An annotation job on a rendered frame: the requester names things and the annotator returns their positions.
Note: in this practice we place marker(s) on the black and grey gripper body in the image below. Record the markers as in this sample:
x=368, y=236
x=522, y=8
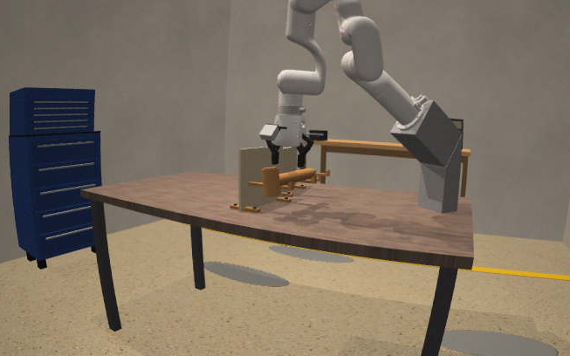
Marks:
x=292, y=136

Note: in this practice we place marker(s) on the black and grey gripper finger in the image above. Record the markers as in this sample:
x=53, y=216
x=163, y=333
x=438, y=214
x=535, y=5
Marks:
x=302, y=153
x=274, y=152

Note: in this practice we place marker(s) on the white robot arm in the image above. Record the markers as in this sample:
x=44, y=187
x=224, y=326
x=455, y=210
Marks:
x=363, y=64

